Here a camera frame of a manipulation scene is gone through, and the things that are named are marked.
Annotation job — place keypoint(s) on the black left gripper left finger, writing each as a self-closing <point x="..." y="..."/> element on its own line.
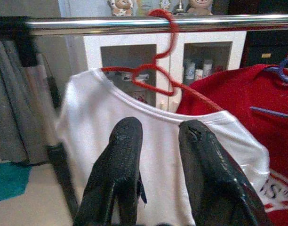
<point x="120" y="164"/>

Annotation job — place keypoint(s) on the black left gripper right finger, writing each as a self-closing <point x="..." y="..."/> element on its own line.
<point x="205" y="169"/>

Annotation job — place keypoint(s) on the cat figurine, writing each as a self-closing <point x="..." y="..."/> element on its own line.
<point x="120" y="8"/>

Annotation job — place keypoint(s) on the red shirt with white print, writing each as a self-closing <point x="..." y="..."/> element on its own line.
<point x="240" y="94"/>

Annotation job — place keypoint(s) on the chrome clothes rack rail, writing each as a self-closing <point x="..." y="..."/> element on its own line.
<point x="87" y="23"/>

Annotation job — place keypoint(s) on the white long t-shirt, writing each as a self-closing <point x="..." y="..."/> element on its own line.
<point x="99" y="117"/>

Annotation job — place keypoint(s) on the round beige figurine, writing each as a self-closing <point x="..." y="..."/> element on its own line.
<point x="199" y="7"/>

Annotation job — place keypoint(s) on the dark wooden cabinet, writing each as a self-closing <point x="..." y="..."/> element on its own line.
<point x="264" y="44"/>

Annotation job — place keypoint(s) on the clothes rack upright post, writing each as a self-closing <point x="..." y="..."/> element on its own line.
<point x="61" y="176"/>

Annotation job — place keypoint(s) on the white glass-door cabinet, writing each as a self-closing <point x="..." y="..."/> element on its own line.
<point x="92" y="54"/>

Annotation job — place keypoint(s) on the white bottle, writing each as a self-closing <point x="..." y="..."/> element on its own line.
<point x="207" y="68"/>
<point x="198" y="75"/>
<point x="189" y="70"/>

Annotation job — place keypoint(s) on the red velvet hanger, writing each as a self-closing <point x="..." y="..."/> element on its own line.
<point x="174" y="37"/>

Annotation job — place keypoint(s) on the grey curtain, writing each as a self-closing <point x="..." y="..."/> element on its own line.
<point x="10" y="106"/>

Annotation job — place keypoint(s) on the teal rug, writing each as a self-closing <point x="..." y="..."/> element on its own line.
<point x="7" y="181"/>

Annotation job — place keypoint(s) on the black rack corner joint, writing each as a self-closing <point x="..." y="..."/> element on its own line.
<point x="26" y="47"/>

